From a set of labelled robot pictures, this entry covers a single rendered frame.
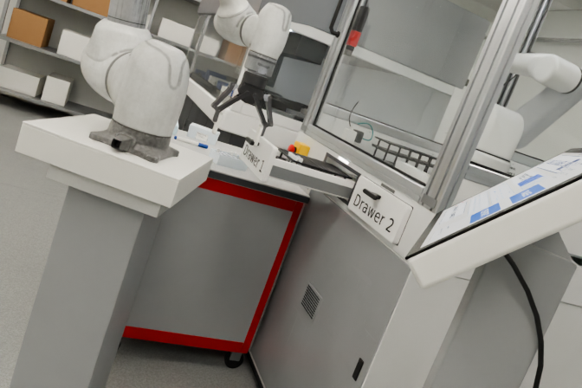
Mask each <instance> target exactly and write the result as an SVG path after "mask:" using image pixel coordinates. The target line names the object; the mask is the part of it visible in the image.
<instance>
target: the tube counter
mask: <svg viewBox="0 0 582 388"><path fill-rule="evenodd" d="M546 178H550V177H548V176H547V175H544V174H541V173H539V172H536V173H535V174H533V175H530V176H528V177H526V178H523V179H522V180H520V181H518V182H516V183H514V184H515V185H516V186H517V187H518V188H519V189H520V190H521V191H522V190H524V189H526V188H527V187H529V186H531V185H533V184H537V183H539V182H540V181H542V180H544V179H546Z"/></svg>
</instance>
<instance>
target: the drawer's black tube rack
mask: <svg viewBox="0 0 582 388"><path fill-rule="evenodd" d="M282 150H284V149H282ZM284 151H285V152H287V153H289V152H290V151H287V150H284ZM291 153H293V154H294V155H295V156H300V157H301V158H303V161H302V163H301V162H299V160H297V161H298V164H300V165H301V166H304V167H306V168H309V169H313V170H316V171H321V172H324V173H326V174H330V175H333V176H335V177H336V175H337V176H341V177H343V178H344V179H347V178H349V179H351V180H352V178H351V177H350V176H349V175H347V174H346V173H344V172H343V171H342V170H340V169H339V168H337V167H336V166H334V165H332V164H329V163H327V162H323V161H320V160H318V159H315V158H309V157H307V156H304V155H301V154H298V153H295V152H291ZM275 158H278V159H280V160H283V161H286V160H287V159H286V158H282V153H281V154H280V157H279V156H276V157H275Z"/></svg>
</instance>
